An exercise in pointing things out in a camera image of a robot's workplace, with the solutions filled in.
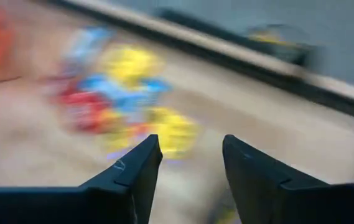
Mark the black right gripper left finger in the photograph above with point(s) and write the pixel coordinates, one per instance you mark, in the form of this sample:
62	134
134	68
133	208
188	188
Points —
102	202

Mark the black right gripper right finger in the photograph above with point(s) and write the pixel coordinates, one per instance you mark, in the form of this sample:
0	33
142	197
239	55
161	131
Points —
273	199

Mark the yellow purple Sour Patch pack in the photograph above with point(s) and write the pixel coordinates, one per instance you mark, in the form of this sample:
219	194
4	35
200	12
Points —
122	137

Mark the red Skittles candy pack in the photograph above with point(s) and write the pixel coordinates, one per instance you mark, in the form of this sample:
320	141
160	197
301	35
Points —
89	113

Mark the yellow candy pack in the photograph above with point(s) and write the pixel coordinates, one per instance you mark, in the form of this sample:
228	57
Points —
131	65
173	130

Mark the blue silver Hershey's bar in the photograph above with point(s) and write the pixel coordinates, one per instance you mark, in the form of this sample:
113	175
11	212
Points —
117	91
158	85
88	46

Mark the white base black pole stand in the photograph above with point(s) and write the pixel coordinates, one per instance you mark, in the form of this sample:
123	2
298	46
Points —
276	46

